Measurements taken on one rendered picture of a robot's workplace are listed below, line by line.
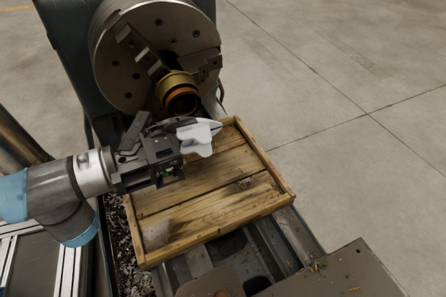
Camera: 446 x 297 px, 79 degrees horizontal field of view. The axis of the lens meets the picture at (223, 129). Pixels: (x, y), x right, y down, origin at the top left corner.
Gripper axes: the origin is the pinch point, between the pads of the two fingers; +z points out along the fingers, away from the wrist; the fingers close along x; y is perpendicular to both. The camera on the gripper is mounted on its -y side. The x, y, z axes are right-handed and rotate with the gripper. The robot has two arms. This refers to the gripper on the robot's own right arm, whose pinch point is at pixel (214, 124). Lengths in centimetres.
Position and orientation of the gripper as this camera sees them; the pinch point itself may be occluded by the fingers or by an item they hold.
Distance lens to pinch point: 52.3
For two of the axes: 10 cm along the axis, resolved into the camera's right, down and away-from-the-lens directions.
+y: 4.1, 6.5, -6.3
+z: 9.1, -2.9, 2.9
